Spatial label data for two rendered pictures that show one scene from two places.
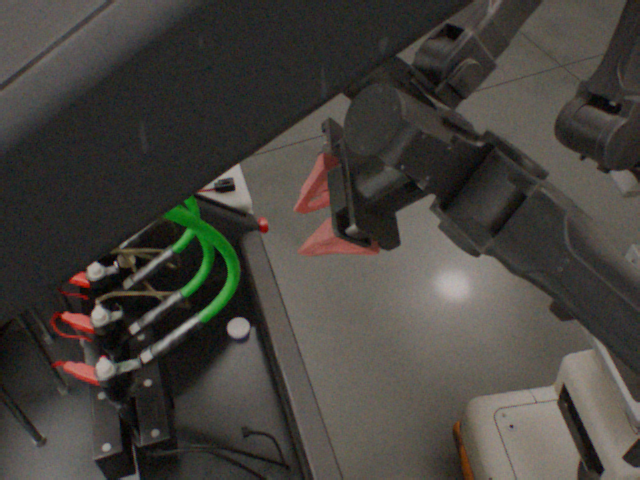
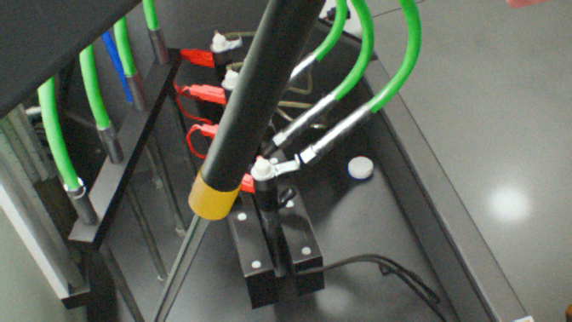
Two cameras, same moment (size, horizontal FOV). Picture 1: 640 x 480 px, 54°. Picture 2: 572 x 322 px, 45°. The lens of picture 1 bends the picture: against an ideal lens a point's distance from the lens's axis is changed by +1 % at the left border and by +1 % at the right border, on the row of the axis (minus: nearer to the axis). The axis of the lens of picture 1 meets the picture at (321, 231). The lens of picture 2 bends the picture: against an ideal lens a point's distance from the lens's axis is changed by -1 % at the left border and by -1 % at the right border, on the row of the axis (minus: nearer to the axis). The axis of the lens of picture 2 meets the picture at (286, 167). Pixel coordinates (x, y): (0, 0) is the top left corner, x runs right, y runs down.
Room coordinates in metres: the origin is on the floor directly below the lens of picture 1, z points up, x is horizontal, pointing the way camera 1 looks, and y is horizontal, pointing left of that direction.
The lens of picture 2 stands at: (-0.12, 0.17, 1.69)
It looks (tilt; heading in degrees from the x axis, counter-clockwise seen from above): 48 degrees down; 7
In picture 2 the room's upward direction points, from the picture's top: 7 degrees counter-clockwise
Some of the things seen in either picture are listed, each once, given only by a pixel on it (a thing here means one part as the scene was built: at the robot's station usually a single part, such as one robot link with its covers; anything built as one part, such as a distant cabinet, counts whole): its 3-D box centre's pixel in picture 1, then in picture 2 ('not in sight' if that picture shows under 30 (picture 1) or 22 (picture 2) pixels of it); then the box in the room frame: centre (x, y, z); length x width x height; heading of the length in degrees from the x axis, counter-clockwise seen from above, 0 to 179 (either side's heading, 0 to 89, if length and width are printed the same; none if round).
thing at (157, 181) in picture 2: (32, 308); (145, 144); (0.61, 0.48, 0.93); 0.02 x 0.02 x 0.19; 18
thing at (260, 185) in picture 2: (133, 406); (280, 223); (0.39, 0.26, 1.00); 0.05 x 0.03 x 0.21; 108
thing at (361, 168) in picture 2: (238, 328); (360, 168); (0.62, 0.15, 0.84); 0.04 x 0.04 x 0.01
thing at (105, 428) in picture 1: (130, 367); (257, 200); (0.51, 0.30, 0.91); 0.34 x 0.10 x 0.15; 18
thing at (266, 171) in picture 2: (105, 369); (263, 170); (0.39, 0.27, 1.10); 0.02 x 0.02 x 0.03
